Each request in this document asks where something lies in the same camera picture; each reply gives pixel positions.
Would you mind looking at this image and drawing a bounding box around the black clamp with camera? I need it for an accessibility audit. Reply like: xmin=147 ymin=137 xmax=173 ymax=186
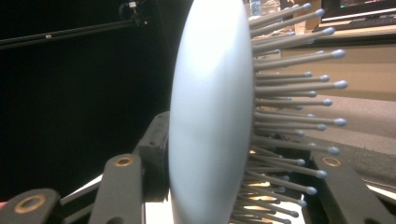
xmin=119 ymin=0 xmax=149 ymax=28

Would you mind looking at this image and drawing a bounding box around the black keyboard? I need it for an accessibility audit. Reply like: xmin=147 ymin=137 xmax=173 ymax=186
xmin=312 ymin=13 xmax=396 ymax=33

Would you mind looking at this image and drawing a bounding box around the clear bottle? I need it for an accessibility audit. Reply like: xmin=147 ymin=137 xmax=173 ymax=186
xmin=247 ymin=0 xmax=263 ymax=17

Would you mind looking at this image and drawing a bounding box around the black metal stand bar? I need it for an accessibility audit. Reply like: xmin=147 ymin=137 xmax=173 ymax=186
xmin=0 ymin=18 xmax=148 ymax=51

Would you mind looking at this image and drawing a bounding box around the light blue hairbrush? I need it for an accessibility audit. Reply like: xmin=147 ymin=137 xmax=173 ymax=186
xmin=167 ymin=0 xmax=349 ymax=224

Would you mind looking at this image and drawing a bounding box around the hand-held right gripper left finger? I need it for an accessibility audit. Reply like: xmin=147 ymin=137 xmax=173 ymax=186
xmin=133 ymin=111 xmax=171 ymax=203

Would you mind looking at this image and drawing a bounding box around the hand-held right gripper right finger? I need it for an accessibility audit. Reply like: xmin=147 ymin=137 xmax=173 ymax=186
xmin=264 ymin=146 xmax=318 ymax=224

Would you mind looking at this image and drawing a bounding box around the wooden side desk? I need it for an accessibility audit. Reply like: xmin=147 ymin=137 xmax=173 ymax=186
xmin=255 ymin=24 xmax=396 ymax=103

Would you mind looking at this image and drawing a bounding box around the dark monitor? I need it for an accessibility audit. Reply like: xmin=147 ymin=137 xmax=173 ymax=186
xmin=320 ymin=0 xmax=396 ymax=19

